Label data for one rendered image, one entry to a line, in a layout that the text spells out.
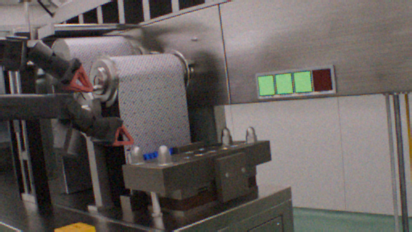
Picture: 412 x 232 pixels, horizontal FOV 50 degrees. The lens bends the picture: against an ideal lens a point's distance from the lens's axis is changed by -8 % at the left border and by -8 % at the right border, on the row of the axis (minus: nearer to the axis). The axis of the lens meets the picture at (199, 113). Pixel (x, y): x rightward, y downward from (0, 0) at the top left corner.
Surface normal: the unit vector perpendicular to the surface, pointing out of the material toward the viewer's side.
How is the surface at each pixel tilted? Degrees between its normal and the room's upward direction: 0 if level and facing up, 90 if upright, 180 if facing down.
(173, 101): 90
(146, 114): 90
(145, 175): 90
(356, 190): 90
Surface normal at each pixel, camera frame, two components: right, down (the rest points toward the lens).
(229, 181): 0.69, -0.04
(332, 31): -0.71, 0.12
